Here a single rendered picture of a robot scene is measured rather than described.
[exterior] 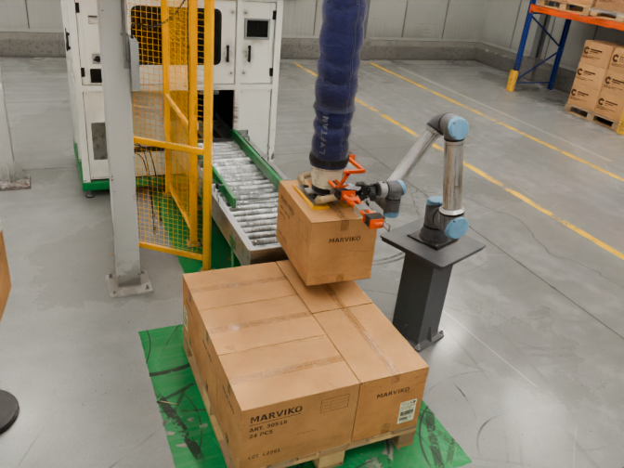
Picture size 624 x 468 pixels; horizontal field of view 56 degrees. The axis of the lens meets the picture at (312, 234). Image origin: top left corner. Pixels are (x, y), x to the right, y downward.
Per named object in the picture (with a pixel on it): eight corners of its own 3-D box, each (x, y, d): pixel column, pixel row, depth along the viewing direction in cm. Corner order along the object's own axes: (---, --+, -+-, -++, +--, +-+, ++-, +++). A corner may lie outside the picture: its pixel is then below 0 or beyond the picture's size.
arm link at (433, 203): (440, 217, 385) (444, 192, 377) (453, 227, 371) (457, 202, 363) (419, 219, 381) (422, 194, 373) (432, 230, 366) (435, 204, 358)
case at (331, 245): (275, 238, 382) (279, 180, 364) (332, 232, 396) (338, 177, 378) (305, 286, 333) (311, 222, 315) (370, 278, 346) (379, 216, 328)
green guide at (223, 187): (176, 139, 567) (176, 130, 562) (188, 138, 571) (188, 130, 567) (223, 209, 439) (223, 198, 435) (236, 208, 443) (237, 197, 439)
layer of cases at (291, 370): (183, 327, 375) (182, 274, 356) (324, 303, 414) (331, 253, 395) (239, 474, 279) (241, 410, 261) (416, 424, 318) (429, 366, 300)
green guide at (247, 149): (230, 136, 587) (231, 128, 583) (240, 136, 592) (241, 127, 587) (290, 202, 460) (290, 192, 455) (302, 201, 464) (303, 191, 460)
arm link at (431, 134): (437, 103, 341) (367, 196, 354) (448, 108, 331) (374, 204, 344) (449, 113, 347) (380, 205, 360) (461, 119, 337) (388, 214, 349)
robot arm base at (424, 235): (433, 228, 393) (435, 214, 388) (454, 239, 379) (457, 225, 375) (412, 235, 382) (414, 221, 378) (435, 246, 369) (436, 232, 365)
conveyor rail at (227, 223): (174, 154, 572) (174, 136, 564) (179, 154, 574) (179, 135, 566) (247, 275, 388) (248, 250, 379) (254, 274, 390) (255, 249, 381)
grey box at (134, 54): (127, 83, 382) (125, 34, 369) (136, 83, 384) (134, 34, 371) (132, 90, 366) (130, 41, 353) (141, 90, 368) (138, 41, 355)
